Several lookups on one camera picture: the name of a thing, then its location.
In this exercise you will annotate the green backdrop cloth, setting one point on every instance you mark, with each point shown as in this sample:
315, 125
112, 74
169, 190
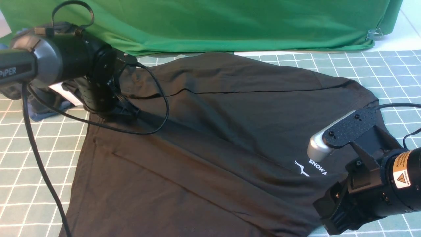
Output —
142, 27

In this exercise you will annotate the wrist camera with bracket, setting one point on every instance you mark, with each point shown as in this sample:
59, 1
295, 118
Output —
130, 61
341, 132

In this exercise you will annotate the green checkered table mat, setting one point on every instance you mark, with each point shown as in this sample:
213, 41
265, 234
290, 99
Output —
27, 208

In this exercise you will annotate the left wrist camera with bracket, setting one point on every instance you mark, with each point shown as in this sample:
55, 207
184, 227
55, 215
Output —
130, 61

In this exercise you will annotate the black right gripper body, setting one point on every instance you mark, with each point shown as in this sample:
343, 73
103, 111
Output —
366, 194

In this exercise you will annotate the dark gray long-sleeve top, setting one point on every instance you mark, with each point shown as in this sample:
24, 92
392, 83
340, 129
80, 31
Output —
231, 160

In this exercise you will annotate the silver binder clip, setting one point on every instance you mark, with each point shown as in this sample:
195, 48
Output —
374, 34

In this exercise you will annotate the white garment in pile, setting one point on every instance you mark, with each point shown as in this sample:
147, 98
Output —
66, 93

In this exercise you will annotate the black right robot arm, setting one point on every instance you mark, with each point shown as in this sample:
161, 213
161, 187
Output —
404, 171

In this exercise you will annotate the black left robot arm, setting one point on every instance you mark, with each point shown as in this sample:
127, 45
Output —
65, 69

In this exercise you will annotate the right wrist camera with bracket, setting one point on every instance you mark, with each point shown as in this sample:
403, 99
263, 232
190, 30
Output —
341, 132

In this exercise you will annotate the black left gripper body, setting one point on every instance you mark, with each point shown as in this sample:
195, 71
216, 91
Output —
100, 94

